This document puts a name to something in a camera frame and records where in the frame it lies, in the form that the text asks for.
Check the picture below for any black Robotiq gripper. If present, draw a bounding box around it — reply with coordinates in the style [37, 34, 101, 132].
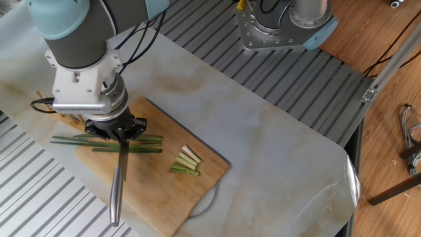
[83, 111, 149, 143]

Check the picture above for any steel kitchen knife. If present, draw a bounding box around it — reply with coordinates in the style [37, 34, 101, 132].
[107, 137, 131, 228]

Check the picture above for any long green garlic leaf piece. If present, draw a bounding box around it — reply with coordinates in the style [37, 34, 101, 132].
[91, 146, 164, 155]

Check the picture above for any green garlic stalk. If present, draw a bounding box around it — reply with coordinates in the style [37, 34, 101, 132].
[50, 134, 164, 147]

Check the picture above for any short green garlic piece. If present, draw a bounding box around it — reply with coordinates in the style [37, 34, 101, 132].
[174, 160, 197, 172]
[170, 167, 201, 177]

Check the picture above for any wooden slotted rack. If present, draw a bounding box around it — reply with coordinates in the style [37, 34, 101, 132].
[35, 91, 89, 129]

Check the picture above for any bamboo cutting board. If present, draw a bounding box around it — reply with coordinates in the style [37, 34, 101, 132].
[74, 97, 231, 236]

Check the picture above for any white marble pattern mat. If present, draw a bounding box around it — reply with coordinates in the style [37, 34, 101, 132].
[0, 0, 361, 237]

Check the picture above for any black bar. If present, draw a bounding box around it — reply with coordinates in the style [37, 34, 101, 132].
[368, 175, 421, 207]

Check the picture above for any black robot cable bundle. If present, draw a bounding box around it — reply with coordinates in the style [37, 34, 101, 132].
[30, 0, 173, 114]

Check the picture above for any metal wire board loop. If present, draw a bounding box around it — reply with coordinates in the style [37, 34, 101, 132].
[189, 184, 219, 218]

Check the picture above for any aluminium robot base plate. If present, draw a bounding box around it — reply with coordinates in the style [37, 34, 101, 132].
[237, 8, 311, 53]

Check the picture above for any black floor cable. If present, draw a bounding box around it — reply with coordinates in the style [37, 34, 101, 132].
[364, 25, 421, 77]

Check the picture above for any aluminium frame post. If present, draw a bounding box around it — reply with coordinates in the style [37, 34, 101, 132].
[360, 38, 421, 103]

